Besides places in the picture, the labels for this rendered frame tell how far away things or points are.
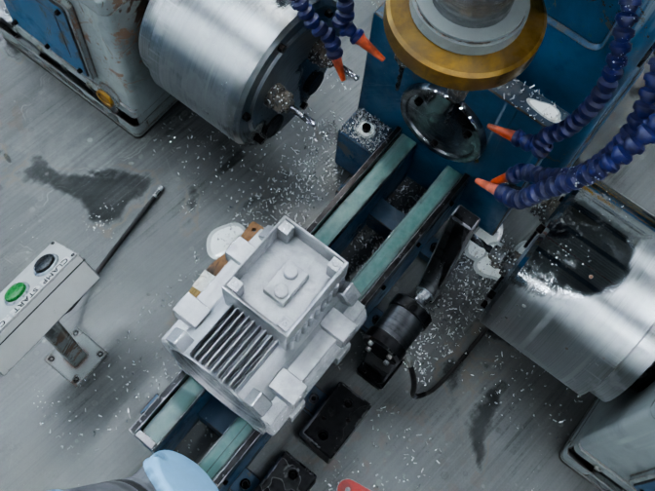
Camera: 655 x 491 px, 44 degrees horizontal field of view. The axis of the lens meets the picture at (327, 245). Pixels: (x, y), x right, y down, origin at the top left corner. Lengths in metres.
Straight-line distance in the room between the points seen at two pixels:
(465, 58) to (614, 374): 0.44
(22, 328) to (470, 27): 0.64
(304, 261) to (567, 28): 0.48
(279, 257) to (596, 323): 0.39
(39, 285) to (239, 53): 0.40
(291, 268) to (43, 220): 0.57
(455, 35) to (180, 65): 0.44
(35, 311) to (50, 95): 0.57
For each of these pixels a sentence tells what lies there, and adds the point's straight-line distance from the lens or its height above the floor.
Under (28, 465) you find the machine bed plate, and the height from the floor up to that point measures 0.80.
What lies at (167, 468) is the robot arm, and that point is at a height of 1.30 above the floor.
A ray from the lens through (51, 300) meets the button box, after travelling 1.08.
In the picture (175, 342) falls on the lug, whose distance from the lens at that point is 1.01.
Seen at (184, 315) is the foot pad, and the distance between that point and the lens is 1.04.
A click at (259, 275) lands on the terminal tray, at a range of 1.01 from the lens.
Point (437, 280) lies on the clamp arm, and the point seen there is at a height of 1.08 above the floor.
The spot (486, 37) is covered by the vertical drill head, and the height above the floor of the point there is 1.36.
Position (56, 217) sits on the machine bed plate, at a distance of 1.43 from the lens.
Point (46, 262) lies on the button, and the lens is 1.09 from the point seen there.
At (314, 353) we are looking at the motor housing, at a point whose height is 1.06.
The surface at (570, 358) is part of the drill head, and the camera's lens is 1.07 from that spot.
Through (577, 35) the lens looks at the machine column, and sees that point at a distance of 1.18.
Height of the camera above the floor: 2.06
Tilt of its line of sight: 67 degrees down
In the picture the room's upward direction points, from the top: 8 degrees clockwise
